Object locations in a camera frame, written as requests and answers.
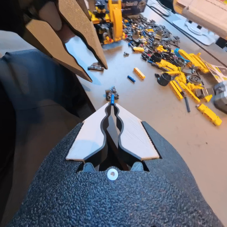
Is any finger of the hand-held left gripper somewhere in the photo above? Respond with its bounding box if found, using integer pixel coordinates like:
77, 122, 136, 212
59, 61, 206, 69
23, 19, 93, 83
58, 0, 108, 70

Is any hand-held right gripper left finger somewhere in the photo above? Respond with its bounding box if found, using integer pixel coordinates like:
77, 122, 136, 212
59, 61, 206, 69
66, 102, 111, 167

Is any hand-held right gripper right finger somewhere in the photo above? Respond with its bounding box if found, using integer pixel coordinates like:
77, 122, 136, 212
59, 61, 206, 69
114, 103, 160, 172

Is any grey toy panel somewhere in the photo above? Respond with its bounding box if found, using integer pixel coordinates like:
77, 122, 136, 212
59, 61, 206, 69
88, 62, 105, 72

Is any small grey brick assembly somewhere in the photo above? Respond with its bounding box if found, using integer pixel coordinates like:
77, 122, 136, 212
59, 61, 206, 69
105, 86, 119, 100

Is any person's left hand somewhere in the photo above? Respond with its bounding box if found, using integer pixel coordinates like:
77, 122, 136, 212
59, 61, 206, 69
59, 25, 76, 43

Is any yellow black toy brick vehicle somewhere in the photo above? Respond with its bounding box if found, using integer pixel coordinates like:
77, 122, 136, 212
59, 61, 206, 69
89, 0, 127, 45

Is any dark blue cardboard box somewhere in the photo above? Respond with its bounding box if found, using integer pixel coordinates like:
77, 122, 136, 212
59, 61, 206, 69
121, 0, 148, 15

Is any yellow toy beam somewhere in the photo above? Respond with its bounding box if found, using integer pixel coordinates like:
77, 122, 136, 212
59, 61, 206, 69
133, 67, 146, 80

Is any pile of toy brick pieces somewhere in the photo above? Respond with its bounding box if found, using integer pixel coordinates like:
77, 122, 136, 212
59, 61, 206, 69
122, 14, 223, 127

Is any grey toy battery box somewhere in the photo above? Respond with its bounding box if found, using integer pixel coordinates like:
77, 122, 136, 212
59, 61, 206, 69
213, 82, 227, 114

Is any light blue curved toy panel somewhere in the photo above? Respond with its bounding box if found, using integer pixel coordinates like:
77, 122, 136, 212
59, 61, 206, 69
174, 48, 191, 62

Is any instruction booklet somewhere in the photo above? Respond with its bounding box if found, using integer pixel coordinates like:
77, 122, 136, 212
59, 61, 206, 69
202, 59, 227, 84

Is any cardboard sign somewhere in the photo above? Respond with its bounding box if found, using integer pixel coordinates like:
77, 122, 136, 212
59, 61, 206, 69
173, 0, 227, 39

